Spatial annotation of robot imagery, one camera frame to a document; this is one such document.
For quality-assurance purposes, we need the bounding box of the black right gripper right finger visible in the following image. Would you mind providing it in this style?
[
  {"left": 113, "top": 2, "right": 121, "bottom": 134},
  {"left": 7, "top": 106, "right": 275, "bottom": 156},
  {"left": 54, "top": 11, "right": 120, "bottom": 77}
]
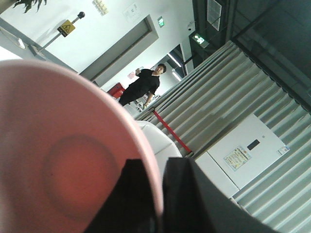
[{"left": 163, "top": 158, "right": 274, "bottom": 233}]

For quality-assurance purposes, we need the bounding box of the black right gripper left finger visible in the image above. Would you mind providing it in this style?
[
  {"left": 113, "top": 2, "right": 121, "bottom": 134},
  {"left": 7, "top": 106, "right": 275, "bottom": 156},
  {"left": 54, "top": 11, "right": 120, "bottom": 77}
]
[{"left": 85, "top": 159, "right": 158, "bottom": 233}]

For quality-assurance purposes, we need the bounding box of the pink plastic bowl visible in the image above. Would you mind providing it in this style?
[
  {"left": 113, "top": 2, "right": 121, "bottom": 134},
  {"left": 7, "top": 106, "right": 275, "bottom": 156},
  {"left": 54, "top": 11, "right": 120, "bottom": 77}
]
[{"left": 0, "top": 60, "right": 163, "bottom": 233}]

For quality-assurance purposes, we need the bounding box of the left grey upholstered chair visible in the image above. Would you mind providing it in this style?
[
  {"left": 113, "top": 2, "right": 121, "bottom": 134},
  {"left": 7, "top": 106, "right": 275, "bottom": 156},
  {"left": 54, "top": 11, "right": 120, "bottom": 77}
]
[{"left": 136, "top": 120, "right": 182, "bottom": 165}]

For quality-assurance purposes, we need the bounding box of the red barrier belt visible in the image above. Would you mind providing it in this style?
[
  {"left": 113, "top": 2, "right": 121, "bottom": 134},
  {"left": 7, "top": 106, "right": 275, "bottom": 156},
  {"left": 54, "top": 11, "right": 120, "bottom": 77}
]
[{"left": 151, "top": 107, "right": 193, "bottom": 157}]

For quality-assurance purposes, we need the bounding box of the red bin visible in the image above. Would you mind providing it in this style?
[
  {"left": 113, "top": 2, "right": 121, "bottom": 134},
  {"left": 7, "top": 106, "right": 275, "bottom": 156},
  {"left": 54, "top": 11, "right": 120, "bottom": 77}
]
[{"left": 108, "top": 83, "right": 125, "bottom": 99}]

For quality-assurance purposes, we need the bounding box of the person in black clothes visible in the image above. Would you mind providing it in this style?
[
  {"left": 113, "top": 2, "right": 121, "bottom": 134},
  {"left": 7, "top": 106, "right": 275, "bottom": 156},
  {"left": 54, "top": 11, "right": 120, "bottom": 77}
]
[{"left": 119, "top": 64, "right": 167, "bottom": 108}]

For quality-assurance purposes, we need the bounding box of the yellow warning sign stand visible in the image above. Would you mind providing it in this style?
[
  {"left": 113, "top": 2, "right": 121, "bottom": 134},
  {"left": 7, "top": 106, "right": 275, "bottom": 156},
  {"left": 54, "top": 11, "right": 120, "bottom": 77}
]
[{"left": 29, "top": 12, "right": 85, "bottom": 60}]

